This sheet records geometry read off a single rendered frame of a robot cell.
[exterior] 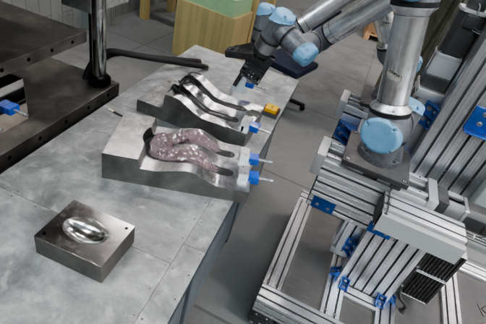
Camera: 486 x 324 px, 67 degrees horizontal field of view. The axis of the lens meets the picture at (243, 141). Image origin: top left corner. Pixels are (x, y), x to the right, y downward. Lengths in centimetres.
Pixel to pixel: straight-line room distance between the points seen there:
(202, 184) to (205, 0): 285
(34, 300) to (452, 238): 119
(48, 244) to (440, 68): 133
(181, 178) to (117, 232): 30
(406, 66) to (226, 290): 144
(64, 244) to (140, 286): 22
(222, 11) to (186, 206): 280
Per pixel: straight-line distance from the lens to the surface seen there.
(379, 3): 120
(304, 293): 190
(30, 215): 125
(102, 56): 180
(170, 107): 158
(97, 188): 130
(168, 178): 127
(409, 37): 105
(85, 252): 105
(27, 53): 157
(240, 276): 211
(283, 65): 334
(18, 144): 153
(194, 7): 396
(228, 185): 128
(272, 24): 122
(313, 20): 153
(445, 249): 135
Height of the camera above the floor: 171
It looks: 35 degrees down
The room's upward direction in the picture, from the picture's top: 15 degrees clockwise
